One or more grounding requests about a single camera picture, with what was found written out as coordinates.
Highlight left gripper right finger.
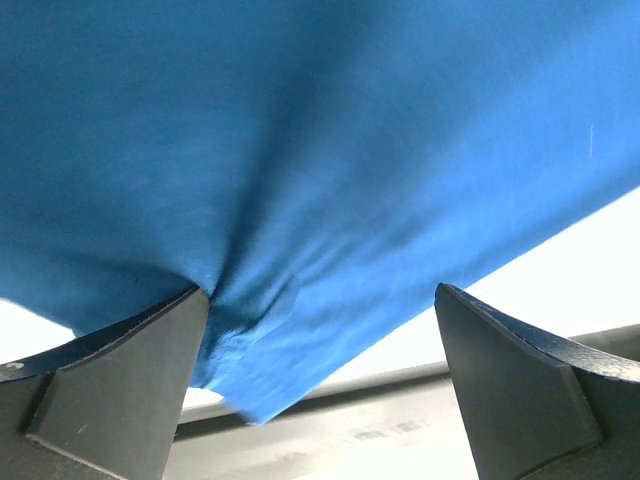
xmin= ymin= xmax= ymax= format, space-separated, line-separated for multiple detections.
xmin=435 ymin=284 xmax=639 ymax=479

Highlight blue printed t shirt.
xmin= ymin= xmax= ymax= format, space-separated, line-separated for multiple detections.
xmin=1 ymin=1 xmax=639 ymax=423

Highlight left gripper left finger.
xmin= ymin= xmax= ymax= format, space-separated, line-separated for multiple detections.
xmin=1 ymin=288 xmax=209 ymax=479

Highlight aluminium frame rail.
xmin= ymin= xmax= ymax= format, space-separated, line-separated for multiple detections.
xmin=173 ymin=324 xmax=639 ymax=443

